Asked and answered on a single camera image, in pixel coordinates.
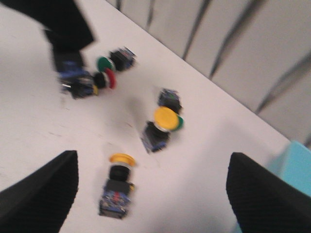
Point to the teal plastic box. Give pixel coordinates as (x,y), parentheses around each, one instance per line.
(293,166)

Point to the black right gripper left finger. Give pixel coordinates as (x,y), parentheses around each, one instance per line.
(41,202)

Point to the yellow button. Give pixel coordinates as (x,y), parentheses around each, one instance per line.
(115,197)
(157,132)

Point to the red button lying sideways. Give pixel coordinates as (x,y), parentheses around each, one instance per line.
(85,82)

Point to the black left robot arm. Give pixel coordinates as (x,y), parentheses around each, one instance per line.
(65,28)

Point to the yellow button lying front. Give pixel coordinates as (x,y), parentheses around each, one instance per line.
(115,197)

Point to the grey pleated curtain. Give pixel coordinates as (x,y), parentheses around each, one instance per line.
(258,51)

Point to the green button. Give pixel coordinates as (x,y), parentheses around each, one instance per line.
(170,98)
(120,59)

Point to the green button rear left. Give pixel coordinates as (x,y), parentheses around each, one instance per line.
(120,59)

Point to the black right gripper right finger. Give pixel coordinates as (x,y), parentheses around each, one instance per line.
(262,202)

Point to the green button rear right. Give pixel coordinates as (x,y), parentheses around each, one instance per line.
(170,98)

